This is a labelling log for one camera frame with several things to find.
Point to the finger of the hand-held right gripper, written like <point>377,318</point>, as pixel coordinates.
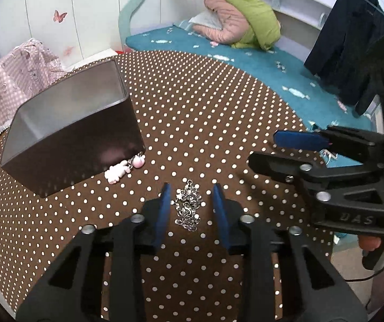
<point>275,166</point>
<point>299,140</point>

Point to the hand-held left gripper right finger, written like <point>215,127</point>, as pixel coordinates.
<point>222,221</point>

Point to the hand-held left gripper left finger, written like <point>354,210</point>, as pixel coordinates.
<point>161,221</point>

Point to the grey metal tin box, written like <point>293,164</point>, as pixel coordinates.
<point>77,147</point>

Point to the person's right hand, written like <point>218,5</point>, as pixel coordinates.
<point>370,242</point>

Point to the pink white plush charm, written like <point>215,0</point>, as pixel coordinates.
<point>116,172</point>

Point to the brown polka-dot tablecloth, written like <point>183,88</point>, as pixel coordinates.
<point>195,107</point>

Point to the dark hanging garment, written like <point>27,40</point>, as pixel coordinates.
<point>346,47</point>

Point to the green jacket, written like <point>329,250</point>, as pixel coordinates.
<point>255,16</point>

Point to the pink jacket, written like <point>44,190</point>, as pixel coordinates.
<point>225,20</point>

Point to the white pillow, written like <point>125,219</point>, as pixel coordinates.
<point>205,20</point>

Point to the pink checked cloth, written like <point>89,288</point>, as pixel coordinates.
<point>17,70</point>

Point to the teal headboard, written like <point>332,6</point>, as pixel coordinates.
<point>135,6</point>

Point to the pink butterfly sticker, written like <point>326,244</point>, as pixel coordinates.
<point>59,16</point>

